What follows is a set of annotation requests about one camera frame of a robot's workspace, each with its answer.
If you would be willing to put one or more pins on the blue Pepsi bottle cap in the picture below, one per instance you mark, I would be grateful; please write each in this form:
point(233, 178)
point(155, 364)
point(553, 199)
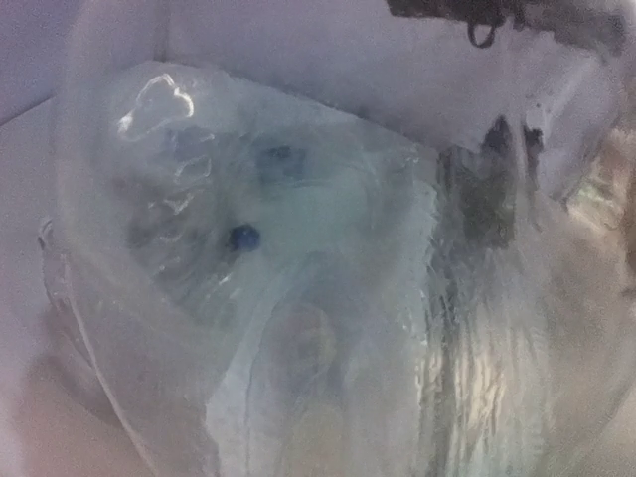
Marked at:
point(244, 237)

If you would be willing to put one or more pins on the Pepsi bottle blue label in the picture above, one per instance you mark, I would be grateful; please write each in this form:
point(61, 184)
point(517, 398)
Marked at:
point(410, 311)

